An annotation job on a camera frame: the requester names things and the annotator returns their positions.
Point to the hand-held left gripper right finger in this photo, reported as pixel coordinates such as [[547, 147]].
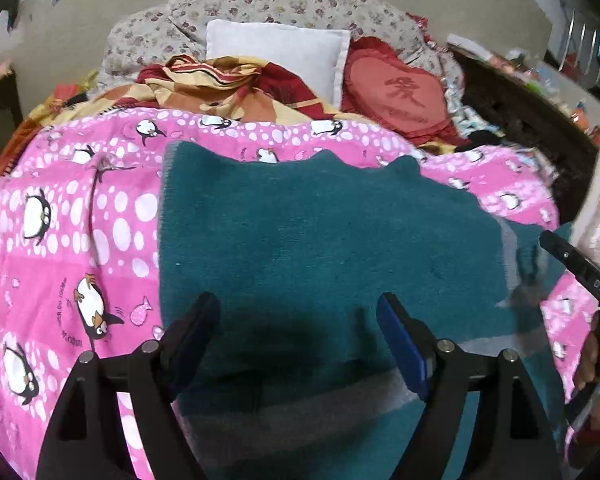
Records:
[[400, 342]]

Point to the dark wooden cabinet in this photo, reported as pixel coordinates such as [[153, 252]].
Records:
[[520, 110]]

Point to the teal sweater with grey stripes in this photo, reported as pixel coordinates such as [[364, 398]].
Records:
[[305, 240]]

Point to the floral quilt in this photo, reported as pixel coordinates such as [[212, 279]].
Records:
[[280, 5]]

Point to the white pillow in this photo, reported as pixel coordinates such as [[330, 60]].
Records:
[[280, 47]]

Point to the light blue printed cloth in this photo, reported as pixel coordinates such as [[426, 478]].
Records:
[[472, 120]]

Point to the row of colourful packets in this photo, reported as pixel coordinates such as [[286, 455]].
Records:
[[545, 80]]

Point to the red heart cushion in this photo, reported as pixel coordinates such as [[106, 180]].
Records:
[[395, 92]]

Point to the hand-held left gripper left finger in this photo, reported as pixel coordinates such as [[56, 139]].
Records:
[[200, 332]]

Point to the pink penguin print blanket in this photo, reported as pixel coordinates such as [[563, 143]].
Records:
[[55, 270]]

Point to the red and yellow striped blanket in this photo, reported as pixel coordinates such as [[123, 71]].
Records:
[[205, 85]]

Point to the person's right hand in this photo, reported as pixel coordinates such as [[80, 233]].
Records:
[[587, 365]]

